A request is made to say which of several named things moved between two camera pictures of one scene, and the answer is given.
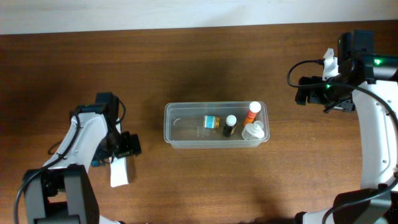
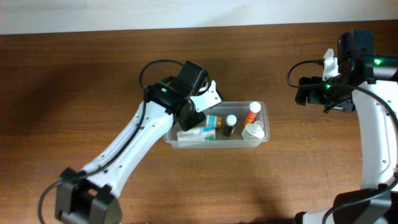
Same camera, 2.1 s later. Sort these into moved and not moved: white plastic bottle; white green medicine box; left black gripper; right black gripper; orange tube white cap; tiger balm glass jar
Moved: white green medicine box; left black gripper
Not moved: tiger balm glass jar; right black gripper; orange tube white cap; white plastic bottle
